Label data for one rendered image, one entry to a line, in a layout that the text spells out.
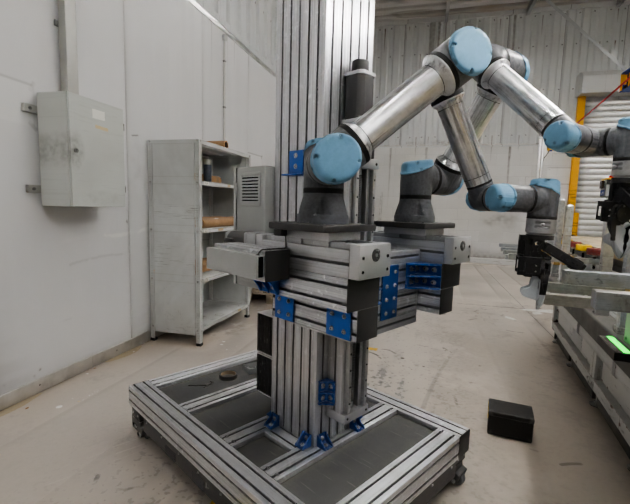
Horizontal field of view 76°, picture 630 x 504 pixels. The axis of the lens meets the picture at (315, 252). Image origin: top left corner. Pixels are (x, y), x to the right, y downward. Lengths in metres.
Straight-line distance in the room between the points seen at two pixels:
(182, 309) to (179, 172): 1.04
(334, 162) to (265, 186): 0.58
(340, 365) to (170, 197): 2.15
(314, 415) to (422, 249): 0.70
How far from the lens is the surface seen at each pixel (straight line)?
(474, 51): 1.15
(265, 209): 1.51
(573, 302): 1.31
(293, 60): 1.55
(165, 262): 3.29
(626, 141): 1.33
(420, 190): 1.51
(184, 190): 3.17
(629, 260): 1.63
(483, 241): 9.12
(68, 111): 2.57
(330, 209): 1.11
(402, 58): 9.61
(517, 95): 1.34
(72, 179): 2.53
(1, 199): 2.57
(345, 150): 0.98
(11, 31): 2.76
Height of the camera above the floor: 1.08
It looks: 6 degrees down
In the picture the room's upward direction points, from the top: 2 degrees clockwise
